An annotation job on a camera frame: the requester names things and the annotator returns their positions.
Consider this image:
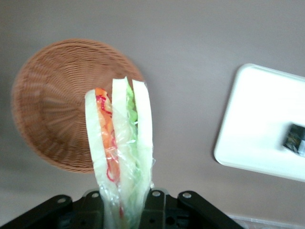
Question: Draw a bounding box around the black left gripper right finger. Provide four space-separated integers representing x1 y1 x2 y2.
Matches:
142 187 245 229

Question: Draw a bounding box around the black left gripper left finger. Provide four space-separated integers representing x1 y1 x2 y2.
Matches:
0 188 107 229

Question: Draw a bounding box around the triangle sandwich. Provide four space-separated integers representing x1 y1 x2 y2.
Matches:
85 75 157 229

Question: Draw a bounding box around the round brown wicker basket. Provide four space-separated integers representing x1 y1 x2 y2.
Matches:
10 38 146 174

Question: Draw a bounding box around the beige plastic tray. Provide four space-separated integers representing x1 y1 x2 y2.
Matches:
213 63 305 183

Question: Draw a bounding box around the clear acrylic bottle rack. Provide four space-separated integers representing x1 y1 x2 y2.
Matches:
227 213 305 229

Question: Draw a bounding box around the small black and white pack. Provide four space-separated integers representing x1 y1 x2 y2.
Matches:
282 123 305 158

